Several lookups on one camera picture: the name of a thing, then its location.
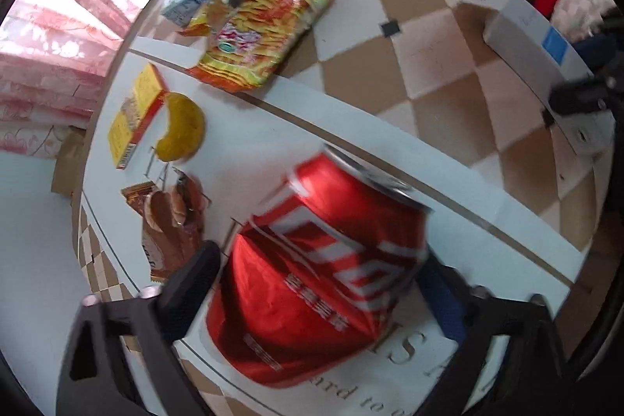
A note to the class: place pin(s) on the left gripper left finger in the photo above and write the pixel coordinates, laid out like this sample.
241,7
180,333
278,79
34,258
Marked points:
95,377

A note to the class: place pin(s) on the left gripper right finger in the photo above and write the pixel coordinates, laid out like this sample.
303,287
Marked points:
530,378

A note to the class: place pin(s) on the white blue milk carton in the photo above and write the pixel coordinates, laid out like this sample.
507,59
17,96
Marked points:
543,58

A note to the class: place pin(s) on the brown snack wrapper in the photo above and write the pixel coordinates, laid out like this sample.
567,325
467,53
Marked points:
172,222

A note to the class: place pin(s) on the crushed red soda can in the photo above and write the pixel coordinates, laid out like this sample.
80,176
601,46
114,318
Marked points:
315,274

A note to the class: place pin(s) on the orange yellow snack bag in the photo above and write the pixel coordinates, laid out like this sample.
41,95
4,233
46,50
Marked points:
247,40

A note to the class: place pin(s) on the checkered bed sheet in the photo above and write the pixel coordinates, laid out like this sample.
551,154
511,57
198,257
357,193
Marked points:
577,20

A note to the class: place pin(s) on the brown paper bag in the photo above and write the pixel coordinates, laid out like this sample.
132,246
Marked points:
68,161

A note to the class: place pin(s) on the yellow small box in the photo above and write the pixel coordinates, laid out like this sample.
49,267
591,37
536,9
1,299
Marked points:
137,111

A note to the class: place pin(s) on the pink floral curtain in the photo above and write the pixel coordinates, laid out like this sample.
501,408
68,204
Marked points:
55,55

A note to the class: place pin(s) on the checkered tablecloth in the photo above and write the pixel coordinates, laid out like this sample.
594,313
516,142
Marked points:
405,86

